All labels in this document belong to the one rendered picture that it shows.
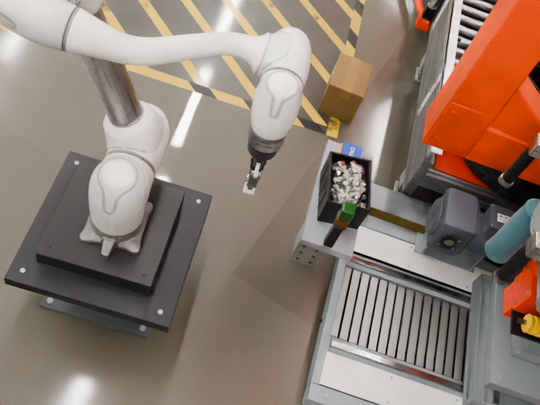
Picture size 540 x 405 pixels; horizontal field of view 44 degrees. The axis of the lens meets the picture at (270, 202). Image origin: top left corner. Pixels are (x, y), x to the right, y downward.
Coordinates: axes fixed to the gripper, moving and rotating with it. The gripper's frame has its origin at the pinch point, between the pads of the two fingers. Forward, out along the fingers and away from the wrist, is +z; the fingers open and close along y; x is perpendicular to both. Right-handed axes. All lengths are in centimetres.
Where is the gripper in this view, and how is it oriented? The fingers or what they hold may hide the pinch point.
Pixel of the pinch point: (250, 185)
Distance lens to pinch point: 177.4
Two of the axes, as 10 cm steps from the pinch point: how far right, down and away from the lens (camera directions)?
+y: -1.6, 8.2, -5.4
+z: -2.0, 5.1, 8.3
